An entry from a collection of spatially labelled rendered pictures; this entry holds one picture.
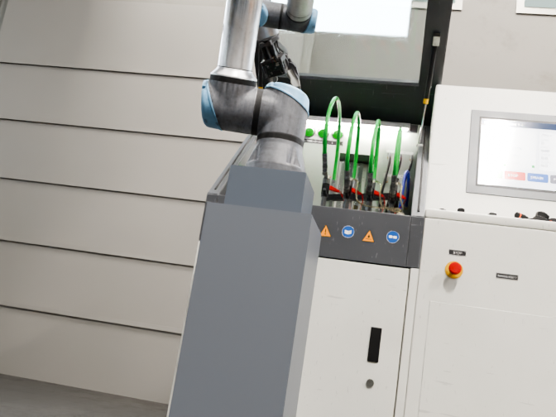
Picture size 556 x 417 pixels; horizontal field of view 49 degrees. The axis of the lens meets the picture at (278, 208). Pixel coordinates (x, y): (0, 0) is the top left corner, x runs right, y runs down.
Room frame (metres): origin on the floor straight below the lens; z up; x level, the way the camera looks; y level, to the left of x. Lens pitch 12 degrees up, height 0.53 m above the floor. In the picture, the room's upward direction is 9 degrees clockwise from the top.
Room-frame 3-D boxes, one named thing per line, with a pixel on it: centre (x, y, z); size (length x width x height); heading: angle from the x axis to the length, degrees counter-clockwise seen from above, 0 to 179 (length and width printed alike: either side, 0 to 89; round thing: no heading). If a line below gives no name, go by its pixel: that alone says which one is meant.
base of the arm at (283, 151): (1.45, 0.02, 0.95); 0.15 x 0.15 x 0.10
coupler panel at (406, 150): (2.36, -0.45, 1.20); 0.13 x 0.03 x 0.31; 78
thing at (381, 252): (1.92, -0.11, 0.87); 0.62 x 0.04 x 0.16; 78
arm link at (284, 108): (1.45, 0.03, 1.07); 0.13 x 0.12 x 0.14; 91
